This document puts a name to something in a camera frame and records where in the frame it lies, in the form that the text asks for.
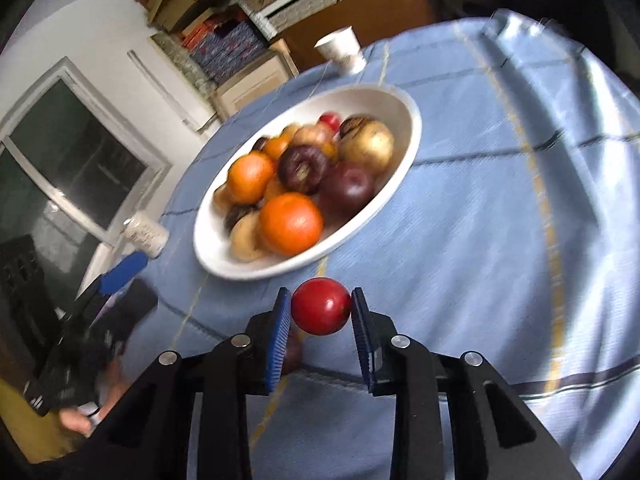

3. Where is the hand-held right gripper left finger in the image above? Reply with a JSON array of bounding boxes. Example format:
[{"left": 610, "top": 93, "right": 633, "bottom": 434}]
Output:
[{"left": 85, "top": 287, "right": 293, "bottom": 480}]

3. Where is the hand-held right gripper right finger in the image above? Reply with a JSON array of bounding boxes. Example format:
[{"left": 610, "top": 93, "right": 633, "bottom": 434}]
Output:
[{"left": 351, "top": 287, "right": 583, "bottom": 480}]

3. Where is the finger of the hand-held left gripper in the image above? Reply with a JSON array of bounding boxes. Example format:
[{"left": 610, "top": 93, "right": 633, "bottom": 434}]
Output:
[{"left": 72, "top": 251, "right": 149, "bottom": 322}]

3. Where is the tan brown round fruit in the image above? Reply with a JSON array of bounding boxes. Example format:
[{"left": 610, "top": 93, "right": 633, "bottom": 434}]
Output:
[{"left": 229, "top": 210, "right": 268, "bottom": 262}]

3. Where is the large orange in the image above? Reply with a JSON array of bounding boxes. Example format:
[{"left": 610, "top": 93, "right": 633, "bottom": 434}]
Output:
[{"left": 259, "top": 192, "right": 325, "bottom": 257}]

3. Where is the orange tangerine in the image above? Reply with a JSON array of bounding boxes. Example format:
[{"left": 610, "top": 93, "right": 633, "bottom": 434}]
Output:
[
  {"left": 263, "top": 137, "right": 291, "bottom": 161},
  {"left": 227, "top": 152, "right": 276, "bottom": 204}
]

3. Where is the large dark water chestnut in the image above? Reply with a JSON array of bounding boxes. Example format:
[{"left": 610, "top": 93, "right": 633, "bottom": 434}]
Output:
[{"left": 277, "top": 144, "right": 331, "bottom": 195}]

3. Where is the golden brown pear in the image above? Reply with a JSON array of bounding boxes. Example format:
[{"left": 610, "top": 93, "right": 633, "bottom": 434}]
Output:
[{"left": 338, "top": 120, "right": 396, "bottom": 178}]

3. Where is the white oval plate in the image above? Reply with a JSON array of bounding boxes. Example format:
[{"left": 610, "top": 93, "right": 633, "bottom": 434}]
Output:
[{"left": 192, "top": 84, "right": 423, "bottom": 281}]

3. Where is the person's left hand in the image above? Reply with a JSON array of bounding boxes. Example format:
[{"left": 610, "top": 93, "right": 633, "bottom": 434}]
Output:
[{"left": 59, "top": 360, "right": 131, "bottom": 436}]

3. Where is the white drink can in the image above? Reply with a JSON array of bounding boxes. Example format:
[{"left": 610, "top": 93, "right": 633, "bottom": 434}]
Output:
[{"left": 122, "top": 211, "right": 169, "bottom": 258}]

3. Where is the yellow cloth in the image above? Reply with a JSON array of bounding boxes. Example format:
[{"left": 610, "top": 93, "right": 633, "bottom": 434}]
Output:
[{"left": 0, "top": 377, "right": 76, "bottom": 463}]

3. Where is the black crate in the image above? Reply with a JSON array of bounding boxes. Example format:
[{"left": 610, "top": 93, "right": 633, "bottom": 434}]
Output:
[{"left": 0, "top": 235, "right": 61, "bottom": 376}]

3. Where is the white framed window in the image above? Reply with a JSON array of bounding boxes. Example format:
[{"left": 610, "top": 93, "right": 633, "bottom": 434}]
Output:
[{"left": 0, "top": 57, "right": 173, "bottom": 261}]

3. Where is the blue checked tablecloth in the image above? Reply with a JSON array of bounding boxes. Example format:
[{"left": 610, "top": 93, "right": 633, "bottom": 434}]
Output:
[{"left": 85, "top": 17, "right": 640, "bottom": 480}]

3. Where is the white wooden strip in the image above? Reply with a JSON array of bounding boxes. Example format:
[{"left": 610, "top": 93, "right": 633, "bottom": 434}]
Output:
[{"left": 127, "top": 50, "right": 211, "bottom": 133}]

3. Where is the mottled grey panel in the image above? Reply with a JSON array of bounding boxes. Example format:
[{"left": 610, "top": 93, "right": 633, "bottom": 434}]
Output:
[{"left": 150, "top": 32, "right": 221, "bottom": 106}]

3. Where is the wooden framed panel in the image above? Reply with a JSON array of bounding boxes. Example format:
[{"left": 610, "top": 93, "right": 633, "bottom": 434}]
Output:
[{"left": 210, "top": 40, "right": 301, "bottom": 121}]

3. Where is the stack of blue patterned boxes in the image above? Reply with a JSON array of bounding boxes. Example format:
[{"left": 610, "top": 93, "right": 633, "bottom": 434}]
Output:
[{"left": 190, "top": 20, "right": 273, "bottom": 83}]

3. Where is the white paper cup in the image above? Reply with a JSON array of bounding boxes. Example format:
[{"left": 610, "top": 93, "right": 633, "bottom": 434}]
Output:
[{"left": 314, "top": 26, "right": 368, "bottom": 76}]

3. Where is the brown wooden cabinet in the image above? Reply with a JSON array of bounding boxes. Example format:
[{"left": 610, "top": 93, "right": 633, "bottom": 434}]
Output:
[{"left": 272, "top": 0, "right": 451, "bottom": 76}]

